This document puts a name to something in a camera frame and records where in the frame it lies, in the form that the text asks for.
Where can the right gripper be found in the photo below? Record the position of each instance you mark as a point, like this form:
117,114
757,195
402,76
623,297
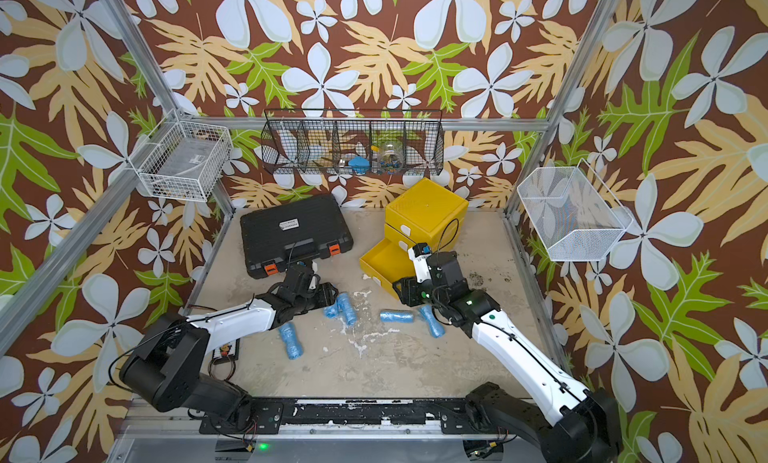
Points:
409,293

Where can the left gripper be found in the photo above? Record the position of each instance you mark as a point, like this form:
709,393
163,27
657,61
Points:
327,294

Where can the blue trash bag roll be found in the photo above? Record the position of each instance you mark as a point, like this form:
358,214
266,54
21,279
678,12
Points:
288,335
346,309
331,311
435,328
396,316

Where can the yellow bottom drawer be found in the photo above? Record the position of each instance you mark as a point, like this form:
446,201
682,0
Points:
387,263

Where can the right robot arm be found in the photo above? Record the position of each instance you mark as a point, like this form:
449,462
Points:
566,421

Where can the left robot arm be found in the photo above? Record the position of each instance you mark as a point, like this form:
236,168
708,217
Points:
165,367

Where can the yellow plastic drawer cabinet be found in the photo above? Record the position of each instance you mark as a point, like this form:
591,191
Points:
425,213

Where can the black plastic tool case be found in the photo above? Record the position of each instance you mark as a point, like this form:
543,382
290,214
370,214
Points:
277,237

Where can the white mesh basket right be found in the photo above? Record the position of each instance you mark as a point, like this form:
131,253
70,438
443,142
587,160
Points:
573,211

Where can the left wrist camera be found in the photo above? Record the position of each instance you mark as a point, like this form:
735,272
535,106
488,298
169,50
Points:
307,279

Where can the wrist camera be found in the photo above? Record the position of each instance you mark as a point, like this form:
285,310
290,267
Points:
307,279
440,268

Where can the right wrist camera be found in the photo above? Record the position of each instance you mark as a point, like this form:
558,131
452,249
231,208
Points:
440,268

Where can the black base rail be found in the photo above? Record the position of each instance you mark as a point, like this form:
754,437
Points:
278,416

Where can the black wire basket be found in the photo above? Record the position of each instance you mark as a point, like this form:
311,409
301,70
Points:
353,142

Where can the white wire basket left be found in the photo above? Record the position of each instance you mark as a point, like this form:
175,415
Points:
182,158

